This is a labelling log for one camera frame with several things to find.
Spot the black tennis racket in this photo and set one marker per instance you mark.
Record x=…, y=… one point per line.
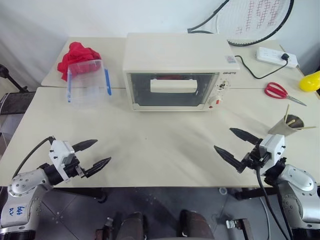
x=282, y=26

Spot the dark rounded shape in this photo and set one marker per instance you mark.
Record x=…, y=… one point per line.
x=133, y=226
x=196, y=226

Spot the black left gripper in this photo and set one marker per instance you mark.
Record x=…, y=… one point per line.
x=72, y=168

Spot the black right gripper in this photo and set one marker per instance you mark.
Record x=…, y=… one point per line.
x=255, y=158

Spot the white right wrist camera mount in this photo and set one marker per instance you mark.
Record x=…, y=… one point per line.
x=273, y=147

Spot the cream toaster oven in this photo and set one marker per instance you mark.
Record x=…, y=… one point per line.
x=175, y=52

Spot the white power strip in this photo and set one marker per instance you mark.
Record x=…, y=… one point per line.
x=271, y=56

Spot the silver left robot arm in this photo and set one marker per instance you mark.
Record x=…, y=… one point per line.
x=23, y=183

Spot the black stand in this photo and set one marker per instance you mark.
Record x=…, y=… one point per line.
x=11, y=80

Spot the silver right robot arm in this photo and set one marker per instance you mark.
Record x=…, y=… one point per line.
x=298, y=180

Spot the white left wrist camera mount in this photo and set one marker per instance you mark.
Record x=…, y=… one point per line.
x=59, y=153

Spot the wooden chopstick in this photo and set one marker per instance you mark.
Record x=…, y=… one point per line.
x=291, y=122
x=307, y=127
x=287, y=112

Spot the dark grey box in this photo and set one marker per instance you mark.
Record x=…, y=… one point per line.
x=15, y=103

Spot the red cloth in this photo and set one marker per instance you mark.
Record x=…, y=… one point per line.
x=78, y=53

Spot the metal cup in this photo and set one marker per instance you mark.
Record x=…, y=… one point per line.
x=282, y=128

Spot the yellow plastic object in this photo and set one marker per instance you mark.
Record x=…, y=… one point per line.
x=310, y=81

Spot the clear container with blue clips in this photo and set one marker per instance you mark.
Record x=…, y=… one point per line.
x=86, y=85

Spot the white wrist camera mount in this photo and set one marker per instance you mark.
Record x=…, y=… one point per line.
x=59, y=153
x=273, y=147

